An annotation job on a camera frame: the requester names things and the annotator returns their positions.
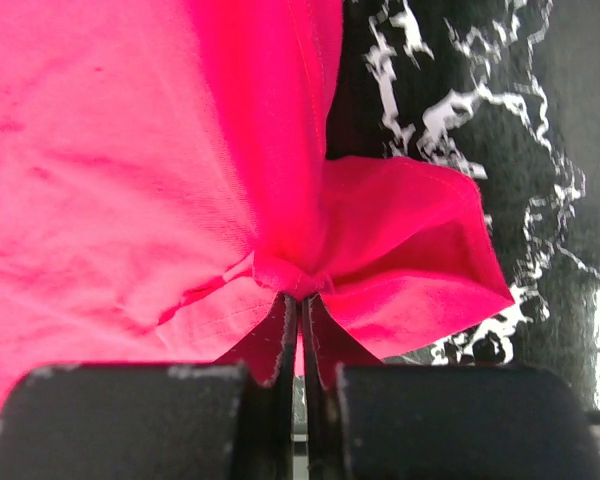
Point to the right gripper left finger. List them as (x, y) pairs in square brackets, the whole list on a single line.
[(230, 419)]

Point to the black marble pattern mat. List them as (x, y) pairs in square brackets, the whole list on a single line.
[(507, 92)]

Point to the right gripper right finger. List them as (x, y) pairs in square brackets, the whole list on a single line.
[(370, 420)]

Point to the bright pink t shirt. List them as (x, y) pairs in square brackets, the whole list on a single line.
[(163, 177)]

